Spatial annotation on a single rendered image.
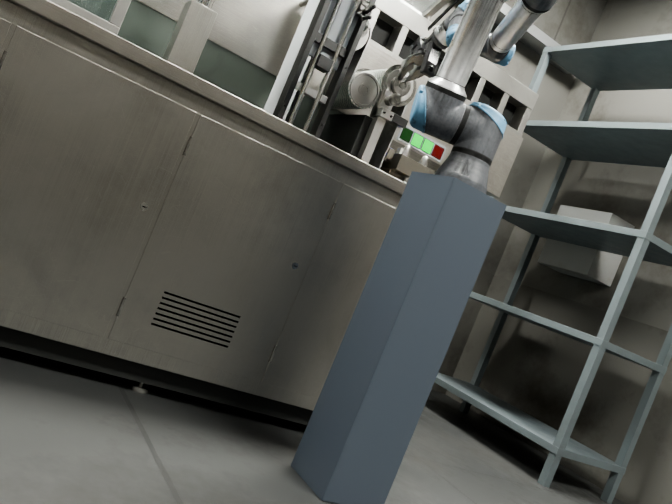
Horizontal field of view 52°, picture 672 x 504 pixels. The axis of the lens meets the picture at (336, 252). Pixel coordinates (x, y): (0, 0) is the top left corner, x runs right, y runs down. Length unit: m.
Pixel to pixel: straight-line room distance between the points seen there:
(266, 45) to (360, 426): 1.48
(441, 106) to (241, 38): 1.00
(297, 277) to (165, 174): 0.51
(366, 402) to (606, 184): 3.08
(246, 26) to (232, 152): 0.77
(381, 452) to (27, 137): 1.21
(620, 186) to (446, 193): 2.82
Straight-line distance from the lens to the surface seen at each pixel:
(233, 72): 2.62
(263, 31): 2.67
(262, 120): 1.99
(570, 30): 5.21
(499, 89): 3.25
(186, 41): 2.30
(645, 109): 4.71
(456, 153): 1.91
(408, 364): 1.83
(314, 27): 2.24
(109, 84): 1.91
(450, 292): 1.85
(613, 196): 4.53
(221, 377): 2.12
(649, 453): 3.92
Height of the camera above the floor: 0.59
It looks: level
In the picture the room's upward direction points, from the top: 22 degrees clockwise
